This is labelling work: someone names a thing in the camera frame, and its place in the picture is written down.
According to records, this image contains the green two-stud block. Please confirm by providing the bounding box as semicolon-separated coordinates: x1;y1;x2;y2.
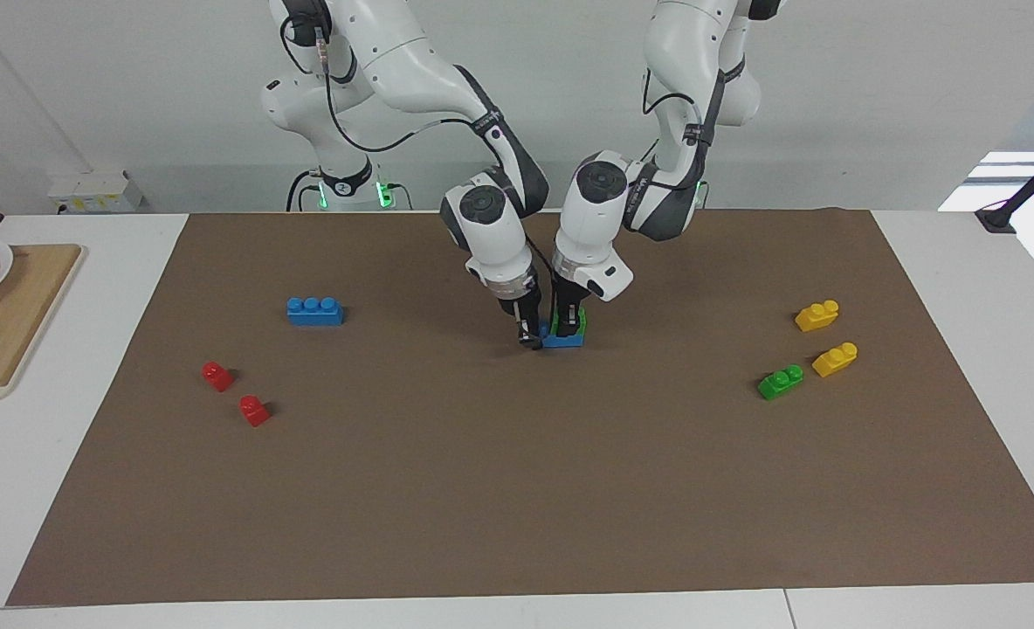
550;306;589;340
758;364;804;401

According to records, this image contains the brown table mat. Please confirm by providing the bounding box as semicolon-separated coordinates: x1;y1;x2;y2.
6;208;1034;606

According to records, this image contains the yellow two-stud block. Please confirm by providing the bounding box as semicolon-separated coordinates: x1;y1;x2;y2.
795;300;840;333
812;342;859;378

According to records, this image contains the white power strip box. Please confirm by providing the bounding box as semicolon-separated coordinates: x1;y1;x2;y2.
48;170;144;216

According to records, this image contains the black clamp stand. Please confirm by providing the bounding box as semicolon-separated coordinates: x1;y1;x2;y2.
975;138;1034;235

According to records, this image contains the wooden cutting board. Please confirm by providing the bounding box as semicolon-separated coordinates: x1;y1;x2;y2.
0;244;86;405

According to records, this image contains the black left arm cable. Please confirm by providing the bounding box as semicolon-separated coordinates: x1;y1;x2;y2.
641;66;712;186

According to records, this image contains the black base cable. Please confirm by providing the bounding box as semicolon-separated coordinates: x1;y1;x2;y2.
286;169;320;212

